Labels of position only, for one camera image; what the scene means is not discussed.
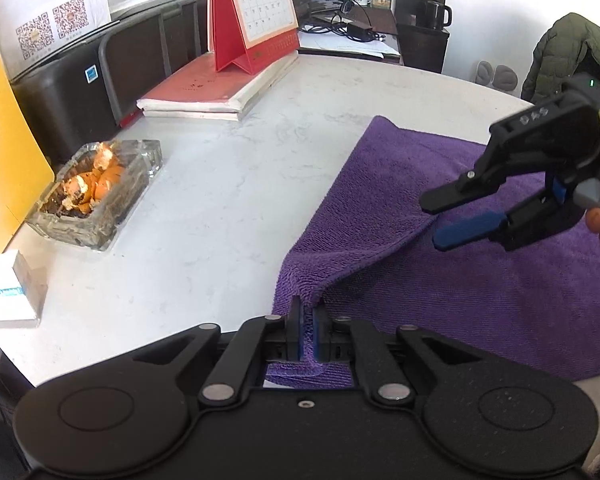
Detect red desk calendar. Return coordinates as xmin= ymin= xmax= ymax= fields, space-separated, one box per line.
xmin=207 ymin=0 xmax=301 ymax=73

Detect green padded jacket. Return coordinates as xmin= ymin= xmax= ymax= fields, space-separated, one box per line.
xmin=520 ymin=12 xmax=600 ymax=106

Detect yellow box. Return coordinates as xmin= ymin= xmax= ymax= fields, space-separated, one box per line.
xmin=0 ymin=52 xmax=56 ymax=261

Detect black eyeglasses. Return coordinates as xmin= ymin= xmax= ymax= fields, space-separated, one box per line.
xmin=330 ymin=0 xmax=362 ymax=24

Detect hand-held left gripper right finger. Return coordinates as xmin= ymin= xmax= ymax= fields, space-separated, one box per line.
xmin=312 ymin=305 xmax=483 ymax=407

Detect glass ashtray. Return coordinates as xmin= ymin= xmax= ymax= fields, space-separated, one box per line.
xmin=26 ymin=140 xmax=163 ymax=252

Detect black mug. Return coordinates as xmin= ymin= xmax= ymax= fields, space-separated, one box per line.
xmin=417 ymin=0 xmax=453 ymax=31

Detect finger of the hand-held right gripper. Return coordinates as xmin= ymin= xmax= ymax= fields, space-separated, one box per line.
xmin=431 ymin=187 xmax=588 ymax=254
xmin=419 ymin=99 xmax=567 ymax=214

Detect black cabinet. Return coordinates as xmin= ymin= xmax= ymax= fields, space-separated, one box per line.
xmin=395 ymin=0 xmax=453 ymax=73

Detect white cardboard box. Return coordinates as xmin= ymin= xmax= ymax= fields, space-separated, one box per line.
xmin=0 ymin=250 xmax=49 ymax=330

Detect black desk cable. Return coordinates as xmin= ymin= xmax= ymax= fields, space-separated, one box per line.
xmin=310 ymin=7 xmax=396 ymax=44

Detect purple towel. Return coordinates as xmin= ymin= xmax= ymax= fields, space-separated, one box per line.
xmin=265 ymin=115 xmax=600 ymax=391

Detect red cover book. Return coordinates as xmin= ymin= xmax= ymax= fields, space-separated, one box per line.
xmin=136 ymin=51 xmax=301 ymax=113

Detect brown wooden desk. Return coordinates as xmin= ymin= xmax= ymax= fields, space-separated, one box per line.
xmin=290 ymin=0 xmax=403 ymax=63

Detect white paper sheets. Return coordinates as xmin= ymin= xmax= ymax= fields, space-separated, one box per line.
xmin=297 ymin=27 xmax=401 ymax=58

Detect orange peels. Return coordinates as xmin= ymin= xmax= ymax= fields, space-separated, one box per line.
xmin=62 ymin=142 xmax=128 ymax=213

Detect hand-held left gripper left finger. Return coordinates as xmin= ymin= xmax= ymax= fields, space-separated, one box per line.
xmin=132 ymin=296 xmax=307 ymax=407

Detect white paper book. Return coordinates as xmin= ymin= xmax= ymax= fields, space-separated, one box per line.
xmin=142 ymin=67 xmax=301 ymax=122

